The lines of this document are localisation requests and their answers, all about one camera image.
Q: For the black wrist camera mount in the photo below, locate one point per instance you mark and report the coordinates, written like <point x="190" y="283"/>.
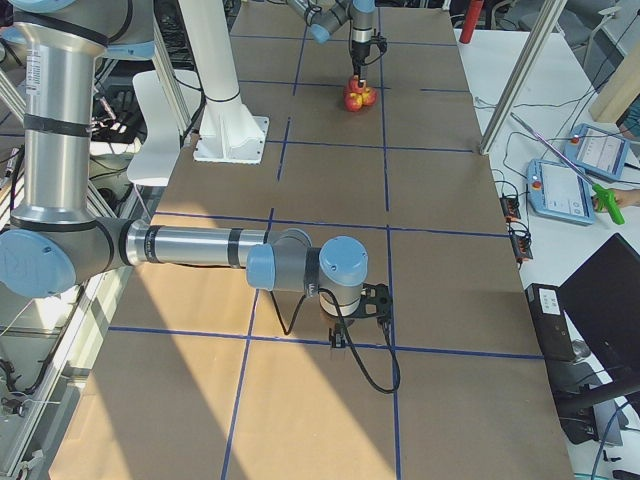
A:
<point x="375" y="302"/>
<point x="378" y="40"/>

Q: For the black laptop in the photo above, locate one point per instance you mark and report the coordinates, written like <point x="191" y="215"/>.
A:
<point x="601" y="299"/>

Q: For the red cylinder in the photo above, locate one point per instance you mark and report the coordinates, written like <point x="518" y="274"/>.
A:
<point x="472" y="15"/>

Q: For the blue teach pendant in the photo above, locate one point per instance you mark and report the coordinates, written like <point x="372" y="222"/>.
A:
<point x="597" y="151"/>
<point x="557" y="192"/>

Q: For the blue teach pendant far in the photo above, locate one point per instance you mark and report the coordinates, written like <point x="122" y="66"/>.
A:
<point x="597" y="151"/>

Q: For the orange black usb hub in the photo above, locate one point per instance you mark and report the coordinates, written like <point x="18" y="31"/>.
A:
<point x="510" y="207"/>

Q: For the red yellow apple far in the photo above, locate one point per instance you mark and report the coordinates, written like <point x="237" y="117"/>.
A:
<point x="369" y="96"/>

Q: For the blue teach pendant near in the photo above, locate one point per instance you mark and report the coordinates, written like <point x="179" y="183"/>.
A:
<point x="557" y="192"/>

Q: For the white camera pillar with base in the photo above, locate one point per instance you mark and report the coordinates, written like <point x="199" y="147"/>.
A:
<point x="228" y="133"/>

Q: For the white chair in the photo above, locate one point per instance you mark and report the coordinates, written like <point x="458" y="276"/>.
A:
<point x="155" y="161"/>

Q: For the red yellow apple near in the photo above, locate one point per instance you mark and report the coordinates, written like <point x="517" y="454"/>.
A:
<point x="353" y="102"/>

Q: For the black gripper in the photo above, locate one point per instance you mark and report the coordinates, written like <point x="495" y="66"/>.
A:
<point x="337" y="336"/>
<point x="359" y="52"/>

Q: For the black box device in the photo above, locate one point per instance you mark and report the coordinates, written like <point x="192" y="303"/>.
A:
<point x="549" y="321"/>

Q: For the aluminium frame post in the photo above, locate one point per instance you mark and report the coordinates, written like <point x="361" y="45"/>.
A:
<point x="536" y="40"/>

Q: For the carried red yellow apple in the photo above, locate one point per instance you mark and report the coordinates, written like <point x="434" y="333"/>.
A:
<point x="356" y="85"/>

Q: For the silver grabber stick green handle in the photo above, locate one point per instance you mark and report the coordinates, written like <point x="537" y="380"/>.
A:
<point x="606" y="197"/>

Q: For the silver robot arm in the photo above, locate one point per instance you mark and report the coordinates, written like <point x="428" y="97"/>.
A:
<point x="55" y="243"/>
<point x="322" y="24"/>

